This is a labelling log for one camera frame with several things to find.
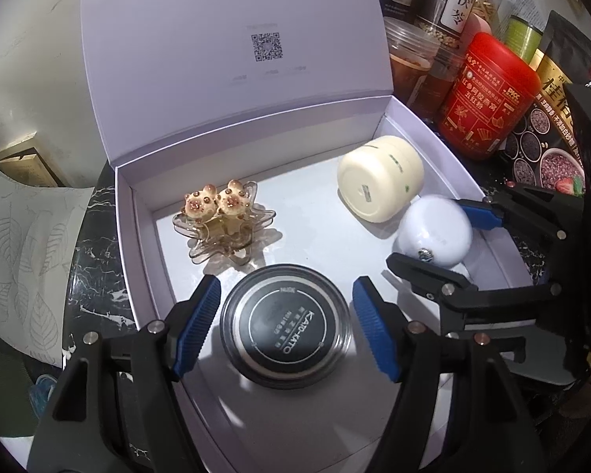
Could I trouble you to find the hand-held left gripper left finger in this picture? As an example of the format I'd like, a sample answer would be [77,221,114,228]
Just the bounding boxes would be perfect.
[27,273,222,473]

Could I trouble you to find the red canister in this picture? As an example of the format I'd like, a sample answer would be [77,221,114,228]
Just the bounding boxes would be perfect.
[438,32,543,161]

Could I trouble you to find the green canister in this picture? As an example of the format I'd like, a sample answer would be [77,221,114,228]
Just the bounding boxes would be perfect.
[502,12,543,62]

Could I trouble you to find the white round bottle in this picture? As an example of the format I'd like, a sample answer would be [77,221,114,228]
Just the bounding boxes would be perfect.
[393,196,474,277]

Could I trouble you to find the black gold grain pouch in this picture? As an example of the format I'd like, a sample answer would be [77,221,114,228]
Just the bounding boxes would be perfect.
[500,10,591,198]

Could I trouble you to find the clear jar orange-brown contents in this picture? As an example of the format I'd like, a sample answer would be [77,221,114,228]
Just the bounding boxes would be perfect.
[385,17,441,109]

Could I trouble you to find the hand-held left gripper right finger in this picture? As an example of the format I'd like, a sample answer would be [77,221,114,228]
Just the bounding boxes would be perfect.
[352,276,537,473]

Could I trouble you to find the wooden frame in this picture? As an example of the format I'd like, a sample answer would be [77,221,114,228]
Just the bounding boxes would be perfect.
[0,130,60,188]

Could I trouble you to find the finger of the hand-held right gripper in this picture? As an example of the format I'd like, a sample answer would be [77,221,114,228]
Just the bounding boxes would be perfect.
[385,252,572,336]
[455,182,584,252]

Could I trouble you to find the cream cosmetic jar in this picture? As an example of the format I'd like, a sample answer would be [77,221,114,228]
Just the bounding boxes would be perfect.
[337,135,424,223]

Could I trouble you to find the blue plastic item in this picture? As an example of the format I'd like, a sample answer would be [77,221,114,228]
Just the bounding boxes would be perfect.
[32,374,62,415]

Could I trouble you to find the clear jar brown contents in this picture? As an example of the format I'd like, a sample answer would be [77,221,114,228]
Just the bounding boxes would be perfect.
[414,44,468,119]

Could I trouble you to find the pink plastic container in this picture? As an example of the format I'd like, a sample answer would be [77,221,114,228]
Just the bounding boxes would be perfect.
[465,12,496,43]

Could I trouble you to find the clear bear hair claw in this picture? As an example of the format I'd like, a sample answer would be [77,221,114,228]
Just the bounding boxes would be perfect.
[172,179,278,268]

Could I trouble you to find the clear jar black lid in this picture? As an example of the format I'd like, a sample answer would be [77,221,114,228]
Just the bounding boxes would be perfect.
[220,264,351,389]

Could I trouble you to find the grey leaf pattern cushion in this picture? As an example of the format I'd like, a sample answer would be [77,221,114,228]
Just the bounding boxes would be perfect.
[0,150,109,370]

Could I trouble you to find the lavender gift box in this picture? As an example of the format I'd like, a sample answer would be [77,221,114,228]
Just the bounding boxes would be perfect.
[80,0,547,473]

